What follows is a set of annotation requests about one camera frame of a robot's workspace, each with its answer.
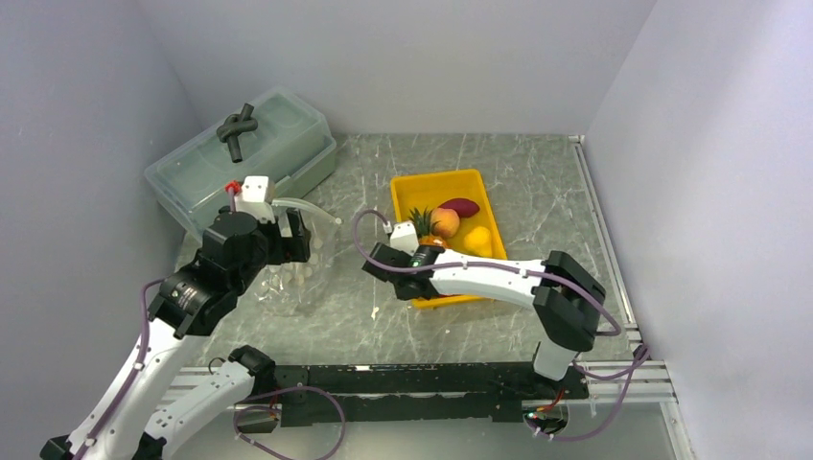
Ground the clear lidded storage box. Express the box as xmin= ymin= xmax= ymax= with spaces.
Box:
xmin=145 ymin=87 xmax=337 ymax=240

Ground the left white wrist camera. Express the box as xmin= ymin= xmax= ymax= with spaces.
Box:
xmin=224 ymin=175 xmax=275 ymax=223

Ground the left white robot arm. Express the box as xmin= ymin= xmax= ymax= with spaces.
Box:
xmin=39 ymin=209 xmax=311 ymax=459

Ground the purple toy sweet potato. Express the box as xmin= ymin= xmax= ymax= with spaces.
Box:
xmin=438 ymin=197 xmax=480 ymax=219

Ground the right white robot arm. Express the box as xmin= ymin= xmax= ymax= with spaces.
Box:
xmin=362 ymin=242 xmax=606 ymax=398

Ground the yellow plastic tray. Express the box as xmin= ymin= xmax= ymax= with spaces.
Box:
xmin=388 ymin=169 xmax=509 ymax=311

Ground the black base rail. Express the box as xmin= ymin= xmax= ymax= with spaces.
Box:
xmin=237 ymin=361 xmax=590 ymax=434

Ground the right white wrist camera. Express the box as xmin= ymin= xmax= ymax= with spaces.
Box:
xmin=383 ymin=220 xmax=419 ymax=255

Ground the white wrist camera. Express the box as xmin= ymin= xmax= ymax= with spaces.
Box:
xmin=383 ymin=220 xmax=419 ymax=255
xmin=224 ymin=175 xmax=275 ymax=223

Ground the black knotted foam tube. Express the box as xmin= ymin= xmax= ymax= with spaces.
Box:
xmin=216 ymin=103 xmax=259 ymax=164

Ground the toy pineapple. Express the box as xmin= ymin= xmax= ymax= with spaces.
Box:
xmin=409 ymin=208 xmax=449 ymax=248

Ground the toy peach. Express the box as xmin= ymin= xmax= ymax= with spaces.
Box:
xmin=430 ymin=208 xmax=460 ymax=239

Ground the clear zip top bag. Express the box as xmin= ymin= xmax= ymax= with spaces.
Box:
xmin=250 ymin=197 xmax=342 ymax=317

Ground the yellow toy pear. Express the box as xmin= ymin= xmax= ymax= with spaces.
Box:
xmin=462 ymin=226 xmax=493 ymax=258

